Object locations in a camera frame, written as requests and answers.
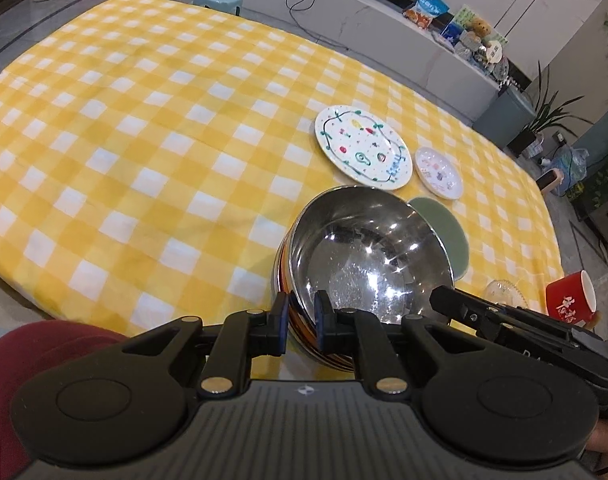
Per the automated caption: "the blue water jug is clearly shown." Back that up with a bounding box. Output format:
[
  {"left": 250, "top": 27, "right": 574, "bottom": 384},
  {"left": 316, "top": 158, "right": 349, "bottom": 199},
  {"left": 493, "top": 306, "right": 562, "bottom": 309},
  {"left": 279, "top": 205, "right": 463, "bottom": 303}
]
[{"left": 551, "top": 145, "right": 589, "bottom": 196}]

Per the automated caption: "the white tv console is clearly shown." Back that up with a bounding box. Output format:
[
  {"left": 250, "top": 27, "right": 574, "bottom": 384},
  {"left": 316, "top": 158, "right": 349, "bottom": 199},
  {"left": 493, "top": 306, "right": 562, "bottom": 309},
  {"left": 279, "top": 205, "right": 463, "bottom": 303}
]
[{"left": 243, "top": 0, "right": 498, "bottom": 122}]

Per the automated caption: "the pink space heater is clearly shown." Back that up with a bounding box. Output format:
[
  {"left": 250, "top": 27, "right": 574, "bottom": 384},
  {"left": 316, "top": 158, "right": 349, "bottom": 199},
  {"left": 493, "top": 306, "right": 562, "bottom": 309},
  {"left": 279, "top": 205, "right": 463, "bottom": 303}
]
[{"left": 536, "top": 168, "right": 564, "bottom": 195}]

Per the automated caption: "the small white sticker plate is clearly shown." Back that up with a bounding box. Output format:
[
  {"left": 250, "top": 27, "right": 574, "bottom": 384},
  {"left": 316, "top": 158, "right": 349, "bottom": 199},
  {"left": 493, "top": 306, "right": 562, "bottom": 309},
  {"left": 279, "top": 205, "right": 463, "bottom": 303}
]
[{"left": 415, "top": 146, "right": 463, "bottom": 200}]

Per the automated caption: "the white fruit pattern plate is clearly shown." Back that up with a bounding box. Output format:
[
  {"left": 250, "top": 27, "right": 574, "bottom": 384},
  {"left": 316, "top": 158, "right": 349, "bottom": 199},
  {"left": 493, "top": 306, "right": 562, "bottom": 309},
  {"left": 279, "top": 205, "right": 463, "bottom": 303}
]
[{"left": 313, "top": 105, "right": 413, "bottom": 191}]

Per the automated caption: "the person right hand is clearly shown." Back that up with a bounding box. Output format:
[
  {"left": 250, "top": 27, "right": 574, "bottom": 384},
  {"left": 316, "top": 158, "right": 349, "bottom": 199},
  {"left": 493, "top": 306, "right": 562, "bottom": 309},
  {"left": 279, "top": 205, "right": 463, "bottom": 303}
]
[{"left": 586, "top": 419, "right": 608, "bottom": 470}]

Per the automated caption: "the red mug wooden handle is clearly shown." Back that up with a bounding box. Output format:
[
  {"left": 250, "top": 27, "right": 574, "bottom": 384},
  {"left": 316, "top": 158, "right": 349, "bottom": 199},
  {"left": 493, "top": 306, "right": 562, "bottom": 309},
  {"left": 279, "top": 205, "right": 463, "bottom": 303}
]
[{"left": 544, "top": 270, "right": 598, "bottom": 326}]

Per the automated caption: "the potted green plant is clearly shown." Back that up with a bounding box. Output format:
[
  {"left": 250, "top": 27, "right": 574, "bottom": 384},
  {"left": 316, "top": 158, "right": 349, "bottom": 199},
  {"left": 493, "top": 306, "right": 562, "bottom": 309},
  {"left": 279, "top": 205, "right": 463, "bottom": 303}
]
[{"left": 508, "top": 64, "right": 593, "bottom": 157}]

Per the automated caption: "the teddy bear toy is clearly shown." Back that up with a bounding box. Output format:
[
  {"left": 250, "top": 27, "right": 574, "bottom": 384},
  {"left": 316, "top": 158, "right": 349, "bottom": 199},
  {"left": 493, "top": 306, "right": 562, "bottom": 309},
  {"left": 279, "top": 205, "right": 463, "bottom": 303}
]
[{"left": 468, "top": 16, "right": 492, "bottom": 40}]

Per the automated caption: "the yellow checkered tablecloth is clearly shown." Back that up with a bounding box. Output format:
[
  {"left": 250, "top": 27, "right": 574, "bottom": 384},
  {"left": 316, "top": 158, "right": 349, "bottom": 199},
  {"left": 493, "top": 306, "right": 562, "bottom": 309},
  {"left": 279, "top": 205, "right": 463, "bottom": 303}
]
[{"left": 0, "top": 0, "right": 563, "bottom": 335}]

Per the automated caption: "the clear glass sticker plate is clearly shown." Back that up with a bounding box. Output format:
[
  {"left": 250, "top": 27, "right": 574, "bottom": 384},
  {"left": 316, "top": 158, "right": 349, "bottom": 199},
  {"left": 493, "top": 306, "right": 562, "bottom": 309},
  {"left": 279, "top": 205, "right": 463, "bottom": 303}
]
[{"left": 482, "top": 280, "right": 527, "bottom": 308}]

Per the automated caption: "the orange steel bowl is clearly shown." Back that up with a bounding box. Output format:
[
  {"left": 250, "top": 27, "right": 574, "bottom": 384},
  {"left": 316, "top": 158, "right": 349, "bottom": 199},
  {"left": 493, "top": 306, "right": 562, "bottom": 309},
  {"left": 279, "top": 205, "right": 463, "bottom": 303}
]
[{"left": 271, "top": 238, "right": 354, "bottom": 373}]

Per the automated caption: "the green ceramic bowl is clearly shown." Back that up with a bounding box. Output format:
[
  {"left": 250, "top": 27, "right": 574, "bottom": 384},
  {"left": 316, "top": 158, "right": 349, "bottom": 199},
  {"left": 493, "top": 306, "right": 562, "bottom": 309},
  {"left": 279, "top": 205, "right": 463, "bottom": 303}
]
[{"left": 409, "top": 196, "right": 470, "bottom": 282}]

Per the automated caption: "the grey trash bin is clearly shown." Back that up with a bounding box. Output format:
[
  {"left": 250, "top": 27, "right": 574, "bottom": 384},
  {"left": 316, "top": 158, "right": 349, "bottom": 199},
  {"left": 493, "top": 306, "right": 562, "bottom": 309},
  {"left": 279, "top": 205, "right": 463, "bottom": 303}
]
[{"left": 472, "top": 86, "right": 536, "bottom": 150}]

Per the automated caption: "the blue snack bag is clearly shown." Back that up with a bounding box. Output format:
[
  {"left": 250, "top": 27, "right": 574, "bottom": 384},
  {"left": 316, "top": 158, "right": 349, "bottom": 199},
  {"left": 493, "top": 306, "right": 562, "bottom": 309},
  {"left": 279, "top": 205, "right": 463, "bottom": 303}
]
[{"left": 403, "top": 0, "right": 449, "bottom": 29}]

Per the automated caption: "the blue steel bowl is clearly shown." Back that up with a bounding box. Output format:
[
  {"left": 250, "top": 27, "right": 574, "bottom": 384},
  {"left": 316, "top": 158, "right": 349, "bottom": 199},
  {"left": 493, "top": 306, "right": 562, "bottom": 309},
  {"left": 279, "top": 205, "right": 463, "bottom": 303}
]
[{"left": 283, "top": 185, "right": 453, "bottom": 324}]

